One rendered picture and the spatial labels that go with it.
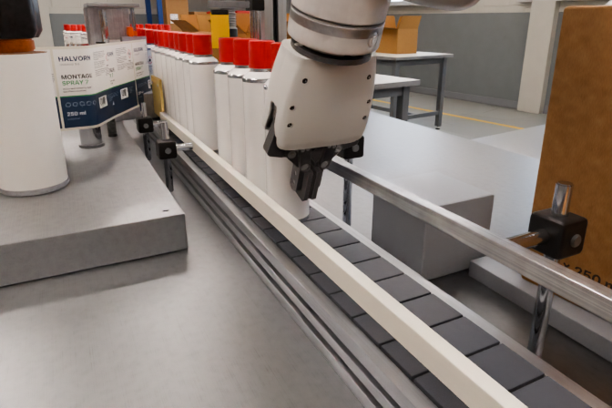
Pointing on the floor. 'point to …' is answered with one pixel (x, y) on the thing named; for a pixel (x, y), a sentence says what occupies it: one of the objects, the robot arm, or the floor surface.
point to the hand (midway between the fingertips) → (306, 178)
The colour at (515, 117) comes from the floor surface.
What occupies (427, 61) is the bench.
